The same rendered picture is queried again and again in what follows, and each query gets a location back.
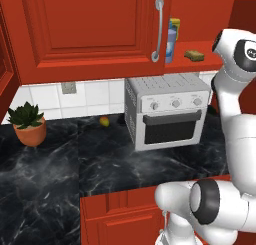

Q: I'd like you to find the silver cabinet door handle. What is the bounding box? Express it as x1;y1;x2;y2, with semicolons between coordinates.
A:
151;0;165;63

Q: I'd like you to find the yellow box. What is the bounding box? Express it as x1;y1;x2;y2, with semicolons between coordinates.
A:
169;17;181;42

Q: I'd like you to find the blue soap dispenser bottle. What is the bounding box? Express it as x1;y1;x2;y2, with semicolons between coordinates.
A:
165;25;178;65

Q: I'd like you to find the potted green plant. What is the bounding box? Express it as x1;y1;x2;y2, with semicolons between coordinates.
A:
7;101;48;148

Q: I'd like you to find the red side cabinet door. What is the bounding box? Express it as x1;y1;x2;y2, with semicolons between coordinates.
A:
0;2;23;124

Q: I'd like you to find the red open cabinet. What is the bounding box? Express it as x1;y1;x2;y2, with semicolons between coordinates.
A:
164;0;256;75

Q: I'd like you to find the grey wall outlet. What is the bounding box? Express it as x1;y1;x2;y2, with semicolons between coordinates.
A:
60;81;77;95

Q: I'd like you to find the white toaster oven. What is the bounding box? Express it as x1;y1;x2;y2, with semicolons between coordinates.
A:
124;72;211;152

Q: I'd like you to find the red lower cabinet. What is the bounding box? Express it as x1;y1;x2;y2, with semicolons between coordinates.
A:
79;174;256;245

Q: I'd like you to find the yellow-brown sponge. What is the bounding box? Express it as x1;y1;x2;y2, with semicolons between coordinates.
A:
183;49;205;62

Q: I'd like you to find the red upper cabinet door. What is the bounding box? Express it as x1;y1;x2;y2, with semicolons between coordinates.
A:
0;0;174;86

